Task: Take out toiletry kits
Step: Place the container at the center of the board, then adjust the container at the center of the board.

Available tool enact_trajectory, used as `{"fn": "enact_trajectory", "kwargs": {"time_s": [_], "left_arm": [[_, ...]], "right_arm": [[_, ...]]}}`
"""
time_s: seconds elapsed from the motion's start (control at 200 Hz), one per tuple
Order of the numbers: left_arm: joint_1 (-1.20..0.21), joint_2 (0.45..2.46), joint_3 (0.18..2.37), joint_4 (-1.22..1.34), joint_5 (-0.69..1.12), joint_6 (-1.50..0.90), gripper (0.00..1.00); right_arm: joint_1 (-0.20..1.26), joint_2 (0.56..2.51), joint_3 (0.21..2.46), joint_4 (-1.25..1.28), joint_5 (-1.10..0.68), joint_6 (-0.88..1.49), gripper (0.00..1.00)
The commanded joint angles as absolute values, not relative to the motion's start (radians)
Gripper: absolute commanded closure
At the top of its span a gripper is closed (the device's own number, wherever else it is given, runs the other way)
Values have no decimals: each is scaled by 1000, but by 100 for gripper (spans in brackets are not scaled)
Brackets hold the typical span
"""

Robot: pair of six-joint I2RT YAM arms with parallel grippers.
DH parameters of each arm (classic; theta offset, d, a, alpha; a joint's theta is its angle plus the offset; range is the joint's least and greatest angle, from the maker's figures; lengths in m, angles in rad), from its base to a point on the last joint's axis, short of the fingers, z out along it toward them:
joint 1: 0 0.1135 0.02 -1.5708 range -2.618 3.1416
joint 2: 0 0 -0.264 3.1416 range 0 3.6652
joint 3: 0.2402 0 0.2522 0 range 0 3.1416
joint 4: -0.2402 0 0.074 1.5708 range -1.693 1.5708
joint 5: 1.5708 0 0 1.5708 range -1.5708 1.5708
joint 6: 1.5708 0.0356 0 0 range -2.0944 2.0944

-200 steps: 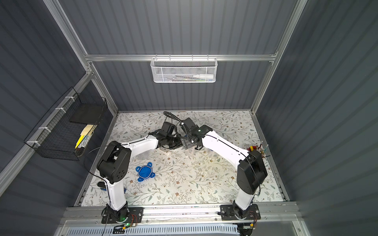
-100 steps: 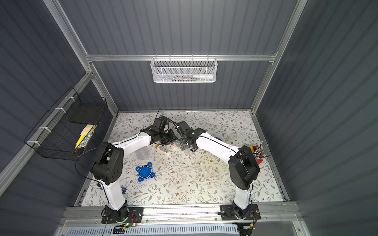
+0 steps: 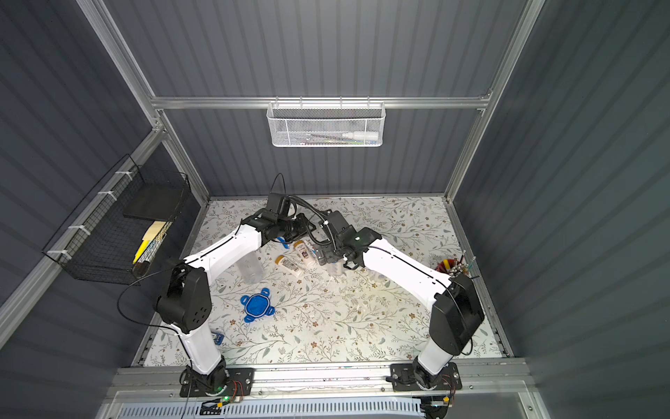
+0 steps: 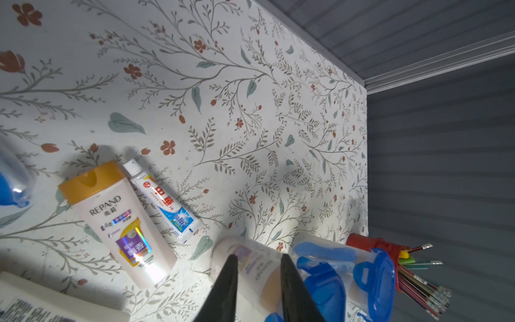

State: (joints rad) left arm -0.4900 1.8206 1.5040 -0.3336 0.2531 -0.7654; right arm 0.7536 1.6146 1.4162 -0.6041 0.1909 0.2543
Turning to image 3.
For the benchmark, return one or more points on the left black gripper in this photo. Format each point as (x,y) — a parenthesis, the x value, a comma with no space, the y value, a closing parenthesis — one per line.
(300,228)

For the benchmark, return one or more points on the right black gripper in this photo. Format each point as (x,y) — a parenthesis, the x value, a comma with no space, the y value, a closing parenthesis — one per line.
(329,245)

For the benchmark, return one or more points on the blue toothbrush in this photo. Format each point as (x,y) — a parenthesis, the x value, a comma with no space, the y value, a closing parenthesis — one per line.
(283,242)

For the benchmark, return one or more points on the blue jar lid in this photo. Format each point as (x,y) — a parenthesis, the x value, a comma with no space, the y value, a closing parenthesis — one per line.
(257,306)

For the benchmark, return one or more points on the blue-lid clear jar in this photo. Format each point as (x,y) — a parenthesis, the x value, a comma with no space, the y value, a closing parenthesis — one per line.
(335,269)
(250,268)

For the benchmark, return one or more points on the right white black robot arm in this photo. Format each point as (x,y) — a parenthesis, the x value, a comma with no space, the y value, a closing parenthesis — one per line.
(456,312)

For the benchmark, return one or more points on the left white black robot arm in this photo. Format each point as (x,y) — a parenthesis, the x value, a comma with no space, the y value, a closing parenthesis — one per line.
(187,303)

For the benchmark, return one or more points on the white tube in basket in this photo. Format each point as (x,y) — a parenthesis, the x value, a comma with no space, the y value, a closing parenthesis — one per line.
(365,137)

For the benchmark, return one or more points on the red pen cup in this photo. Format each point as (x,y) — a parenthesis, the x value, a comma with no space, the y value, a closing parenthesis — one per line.
(453,267)

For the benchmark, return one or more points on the yellow sticky notes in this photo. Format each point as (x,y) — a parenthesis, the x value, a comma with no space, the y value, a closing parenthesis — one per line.
(149,237)

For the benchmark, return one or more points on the blue small box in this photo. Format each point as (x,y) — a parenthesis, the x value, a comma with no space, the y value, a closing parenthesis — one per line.
(218,337)

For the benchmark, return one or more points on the white wire mesh basket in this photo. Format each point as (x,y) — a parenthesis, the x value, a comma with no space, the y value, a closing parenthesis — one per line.
(314,125)

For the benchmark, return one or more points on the black wire wall basket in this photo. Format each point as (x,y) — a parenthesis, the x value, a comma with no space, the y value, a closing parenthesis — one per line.
(99,244)

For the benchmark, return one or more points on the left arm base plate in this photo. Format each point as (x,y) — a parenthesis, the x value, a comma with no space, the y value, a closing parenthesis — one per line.
(231,382)

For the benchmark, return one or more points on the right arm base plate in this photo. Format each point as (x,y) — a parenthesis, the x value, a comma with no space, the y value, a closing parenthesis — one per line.
(410,377)

